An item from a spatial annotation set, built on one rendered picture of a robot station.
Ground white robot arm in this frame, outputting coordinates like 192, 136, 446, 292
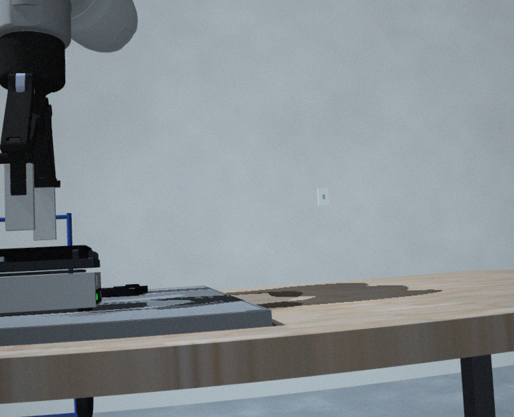
0, 0, 138, 53

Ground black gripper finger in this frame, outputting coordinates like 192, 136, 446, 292
32, 105, 60, 241
0, 73, 49, 231

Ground black well plate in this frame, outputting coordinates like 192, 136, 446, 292
0, 245, 91, 262

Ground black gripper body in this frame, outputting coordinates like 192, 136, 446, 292
0, 31, 65, 113

